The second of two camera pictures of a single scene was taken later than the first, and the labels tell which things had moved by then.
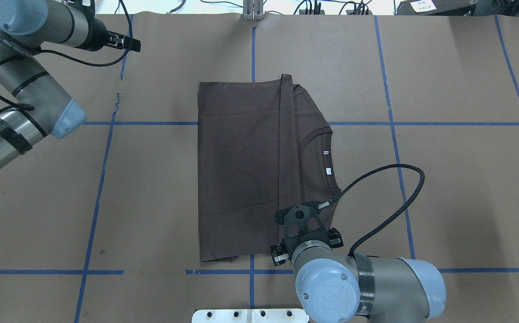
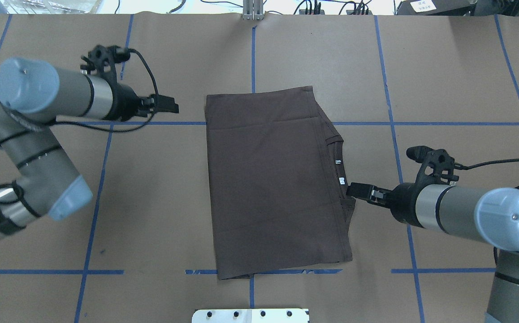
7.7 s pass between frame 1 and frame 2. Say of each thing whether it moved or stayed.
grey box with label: stayed
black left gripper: moved
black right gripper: moved
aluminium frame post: stayed
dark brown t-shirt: moved
